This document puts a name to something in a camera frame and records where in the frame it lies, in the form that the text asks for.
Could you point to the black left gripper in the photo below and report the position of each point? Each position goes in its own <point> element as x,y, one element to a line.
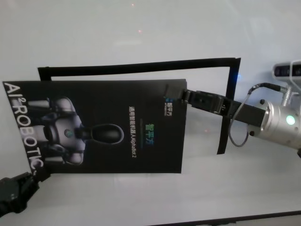
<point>11,195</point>

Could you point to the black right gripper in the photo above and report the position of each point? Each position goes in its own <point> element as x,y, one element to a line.
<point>207,101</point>

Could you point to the black robot print poster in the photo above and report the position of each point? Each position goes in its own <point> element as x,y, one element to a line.
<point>141,153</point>

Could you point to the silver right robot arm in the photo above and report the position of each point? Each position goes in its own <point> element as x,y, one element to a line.
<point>277,131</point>

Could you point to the black tape frame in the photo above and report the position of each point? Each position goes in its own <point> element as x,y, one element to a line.
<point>141,64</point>

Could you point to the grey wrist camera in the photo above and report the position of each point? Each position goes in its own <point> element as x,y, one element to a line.
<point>282,70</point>

